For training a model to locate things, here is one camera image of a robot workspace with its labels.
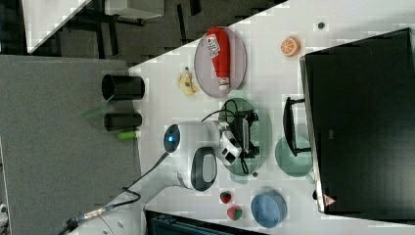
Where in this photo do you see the large red strawberry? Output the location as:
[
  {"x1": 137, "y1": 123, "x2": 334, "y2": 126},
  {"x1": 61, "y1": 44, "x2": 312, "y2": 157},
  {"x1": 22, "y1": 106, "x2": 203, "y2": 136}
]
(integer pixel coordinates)
[{"x1": 227, "y1": 206, "x2": 243, "y2": 221}]

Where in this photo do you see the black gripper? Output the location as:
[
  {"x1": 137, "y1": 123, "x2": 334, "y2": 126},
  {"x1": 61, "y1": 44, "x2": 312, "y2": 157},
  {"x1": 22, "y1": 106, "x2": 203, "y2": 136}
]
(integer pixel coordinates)
[{"x1": 232, "y1": 110, "x2": 259, "y2": 159}]

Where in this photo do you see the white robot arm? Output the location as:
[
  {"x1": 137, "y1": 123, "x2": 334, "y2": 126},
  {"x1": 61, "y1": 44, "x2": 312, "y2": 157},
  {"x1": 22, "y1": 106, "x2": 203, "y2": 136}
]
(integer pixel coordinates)
[{"x1": 59, "y1": 111, "x2": 259, "y2": 235}]

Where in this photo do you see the orange slice toy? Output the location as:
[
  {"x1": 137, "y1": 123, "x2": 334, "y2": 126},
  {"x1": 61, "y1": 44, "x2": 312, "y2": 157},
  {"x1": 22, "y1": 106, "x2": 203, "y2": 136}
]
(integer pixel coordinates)
[{"x1": 280, "y1": 36, "x2": 300, "y2": 57}]

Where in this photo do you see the large black cylinder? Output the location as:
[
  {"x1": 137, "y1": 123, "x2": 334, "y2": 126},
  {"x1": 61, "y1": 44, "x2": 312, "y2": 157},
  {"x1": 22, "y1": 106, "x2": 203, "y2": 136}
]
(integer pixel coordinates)
[{"x1": 102, "y1": 74, "x2": 145, "y2": 101}]

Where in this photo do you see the green marker pen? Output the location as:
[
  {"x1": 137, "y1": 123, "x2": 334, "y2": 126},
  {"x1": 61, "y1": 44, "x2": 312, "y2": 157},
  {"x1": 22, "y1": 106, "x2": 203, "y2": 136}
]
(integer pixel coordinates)
[{"x1": 116, "y1": 130, "x2": 141, "y2": 140}]

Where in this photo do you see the small red strawberry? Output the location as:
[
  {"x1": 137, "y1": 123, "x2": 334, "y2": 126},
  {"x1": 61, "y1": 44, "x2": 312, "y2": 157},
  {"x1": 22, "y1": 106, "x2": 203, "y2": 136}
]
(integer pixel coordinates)
[{"x1": 220, "y1": 192, "x2": 232, "y2": 204}]

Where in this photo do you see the blue bowl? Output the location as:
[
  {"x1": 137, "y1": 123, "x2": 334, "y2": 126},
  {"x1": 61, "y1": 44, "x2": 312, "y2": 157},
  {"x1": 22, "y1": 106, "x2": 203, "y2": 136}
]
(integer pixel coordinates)
[{"x1": 251, "y1": 190, "x2": 288, "y2": 228}]

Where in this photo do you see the red ketchup bottle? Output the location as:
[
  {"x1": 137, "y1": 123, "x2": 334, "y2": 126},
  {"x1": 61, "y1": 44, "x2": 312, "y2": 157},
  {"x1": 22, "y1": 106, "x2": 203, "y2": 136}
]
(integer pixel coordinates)
[{"x1": 205, "y1": 27, "x2": 230, "y2": 90}]

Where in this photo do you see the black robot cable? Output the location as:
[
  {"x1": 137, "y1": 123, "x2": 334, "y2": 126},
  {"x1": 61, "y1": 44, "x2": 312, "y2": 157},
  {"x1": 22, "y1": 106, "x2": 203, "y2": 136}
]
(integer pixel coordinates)
[{"x1": 57, "y1": 99, "x2": 251, "y2": 235}]

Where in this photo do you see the yellow banana toy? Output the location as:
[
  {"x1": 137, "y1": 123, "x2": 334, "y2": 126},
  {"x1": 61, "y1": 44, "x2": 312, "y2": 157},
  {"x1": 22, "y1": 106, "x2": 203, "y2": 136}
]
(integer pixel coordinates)
[{"x1": 178, "y1": 67, "x2": 198, "y2": 96}]

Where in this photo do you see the green plastic strainer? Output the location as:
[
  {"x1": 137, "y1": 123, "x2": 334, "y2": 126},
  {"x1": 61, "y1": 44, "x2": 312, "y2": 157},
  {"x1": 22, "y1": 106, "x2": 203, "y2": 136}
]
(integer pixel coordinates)
[{"x1": 218, "y1": 98, "x2": 272, "y2": 176}]

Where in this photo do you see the small black cylinder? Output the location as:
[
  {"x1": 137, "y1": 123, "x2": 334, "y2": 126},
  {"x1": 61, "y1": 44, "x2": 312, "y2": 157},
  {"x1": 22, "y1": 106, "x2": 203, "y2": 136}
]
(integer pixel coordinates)
[{"x1": 104, "y1": 114, "x2": 142, "y2": 131}]

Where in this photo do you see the purple plate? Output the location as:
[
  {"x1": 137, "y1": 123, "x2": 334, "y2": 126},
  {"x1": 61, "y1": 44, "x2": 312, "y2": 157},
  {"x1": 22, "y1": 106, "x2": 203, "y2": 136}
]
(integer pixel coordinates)
[{"x1": 194, "y1": 26, "x2": 247, "y2": 98}]

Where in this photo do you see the black toaster oven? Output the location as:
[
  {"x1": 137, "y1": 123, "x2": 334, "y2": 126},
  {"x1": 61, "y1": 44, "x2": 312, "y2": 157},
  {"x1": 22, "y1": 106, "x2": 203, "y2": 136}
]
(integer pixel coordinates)
[{"x1": 300, "y1": 27, "x2": 415, "y2": 224}]

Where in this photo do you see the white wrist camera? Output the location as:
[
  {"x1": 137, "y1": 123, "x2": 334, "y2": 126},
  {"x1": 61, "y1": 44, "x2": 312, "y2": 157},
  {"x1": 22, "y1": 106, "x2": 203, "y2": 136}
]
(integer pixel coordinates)
[{"x1": 218, "y1": 131, "x2": 242, "y2": 166}]

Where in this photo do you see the green glass plate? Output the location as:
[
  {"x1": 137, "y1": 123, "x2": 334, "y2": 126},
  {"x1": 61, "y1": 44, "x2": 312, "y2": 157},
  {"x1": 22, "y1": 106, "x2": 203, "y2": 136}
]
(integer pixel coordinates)
[{"x1": 275, "y1": 137, "x2": 313, "y2": 177}]

